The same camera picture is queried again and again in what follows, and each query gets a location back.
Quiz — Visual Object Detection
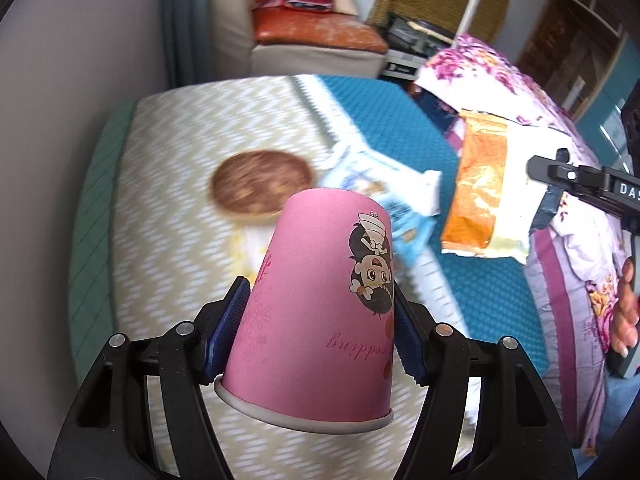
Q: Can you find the person's right hand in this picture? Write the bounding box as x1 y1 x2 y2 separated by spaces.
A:
611 259 639 358

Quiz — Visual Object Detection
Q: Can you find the teal and beige bed mat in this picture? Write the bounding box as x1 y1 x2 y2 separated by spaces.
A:
68 76 549 479

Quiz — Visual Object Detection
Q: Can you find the orange chip bag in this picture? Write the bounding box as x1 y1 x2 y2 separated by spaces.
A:
440 110 533 264

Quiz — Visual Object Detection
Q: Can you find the wooden shelf cabinet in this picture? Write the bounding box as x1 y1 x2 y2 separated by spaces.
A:
516 0 626 122

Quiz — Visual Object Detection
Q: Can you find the orange sofa cushion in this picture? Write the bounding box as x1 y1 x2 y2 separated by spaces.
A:
253 8 388 54

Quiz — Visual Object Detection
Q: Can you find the floral pink quilt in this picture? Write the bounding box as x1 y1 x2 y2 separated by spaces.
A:
418 35 627 457

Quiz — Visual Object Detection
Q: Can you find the beige leather sofa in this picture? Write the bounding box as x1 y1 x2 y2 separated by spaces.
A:
208 0 388 80

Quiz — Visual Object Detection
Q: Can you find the grey window curtain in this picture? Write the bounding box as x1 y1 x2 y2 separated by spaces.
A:
160 0 214 88

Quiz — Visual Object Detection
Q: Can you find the light blue snack wrapper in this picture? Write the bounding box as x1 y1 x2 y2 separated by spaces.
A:
319 146 442 268

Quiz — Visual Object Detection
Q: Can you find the pink cartoon paper cup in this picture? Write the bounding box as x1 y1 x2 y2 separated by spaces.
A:
215 188 394 434

